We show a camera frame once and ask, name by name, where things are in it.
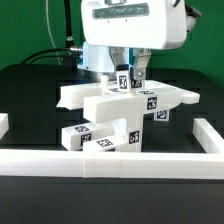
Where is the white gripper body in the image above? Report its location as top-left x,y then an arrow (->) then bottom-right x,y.
81,0 -> 187,49

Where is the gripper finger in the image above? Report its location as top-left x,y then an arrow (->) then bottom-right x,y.
133,48 -> 151,80
109,47 -> 129,70

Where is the white chair back frame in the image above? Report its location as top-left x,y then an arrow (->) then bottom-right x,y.
57,80 -> 200,123

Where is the white chair seat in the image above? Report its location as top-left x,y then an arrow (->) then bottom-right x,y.
109,111 -> 144,153

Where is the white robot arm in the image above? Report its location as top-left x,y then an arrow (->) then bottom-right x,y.
81,0 -> 202,80

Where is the white block at left edge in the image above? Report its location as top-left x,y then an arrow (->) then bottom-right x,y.
0,113 -> 9,140

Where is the white U-shaped obstacle fence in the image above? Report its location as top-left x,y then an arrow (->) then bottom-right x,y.
0,118 -> 224,180

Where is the black vertical cable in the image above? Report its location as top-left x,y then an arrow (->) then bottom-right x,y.
63,0 -> 75,51

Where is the black cable thick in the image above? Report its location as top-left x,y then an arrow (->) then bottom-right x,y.
21,46 -> 83,64

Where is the white thin cable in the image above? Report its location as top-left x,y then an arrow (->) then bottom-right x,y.
45,0 -> 63,66

